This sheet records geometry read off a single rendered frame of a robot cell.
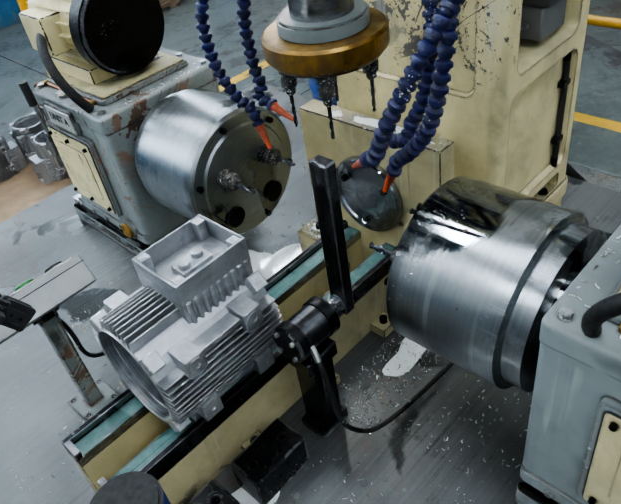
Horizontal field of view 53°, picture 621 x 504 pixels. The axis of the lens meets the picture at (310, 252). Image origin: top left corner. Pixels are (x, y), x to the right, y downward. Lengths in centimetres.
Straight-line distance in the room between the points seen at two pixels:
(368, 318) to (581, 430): 48
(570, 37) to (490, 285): 56
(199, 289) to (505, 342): 39
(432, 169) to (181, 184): 44
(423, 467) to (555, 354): 35
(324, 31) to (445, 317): 40
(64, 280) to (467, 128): 68
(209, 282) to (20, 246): 90
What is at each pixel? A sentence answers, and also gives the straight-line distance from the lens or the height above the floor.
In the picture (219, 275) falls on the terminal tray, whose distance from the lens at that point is 84.
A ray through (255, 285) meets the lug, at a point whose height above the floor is 108.
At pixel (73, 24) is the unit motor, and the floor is 131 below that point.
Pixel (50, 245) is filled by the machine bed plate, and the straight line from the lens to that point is 162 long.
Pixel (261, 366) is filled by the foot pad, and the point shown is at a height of 97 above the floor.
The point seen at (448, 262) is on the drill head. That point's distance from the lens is 78.
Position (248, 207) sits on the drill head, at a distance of 120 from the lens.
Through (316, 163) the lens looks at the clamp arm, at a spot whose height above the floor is 125.
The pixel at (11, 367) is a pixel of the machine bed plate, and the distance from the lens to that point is 135.
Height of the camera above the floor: 165
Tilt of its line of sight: 39 degrees down
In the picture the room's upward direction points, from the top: 10 degrees counter-clockwise
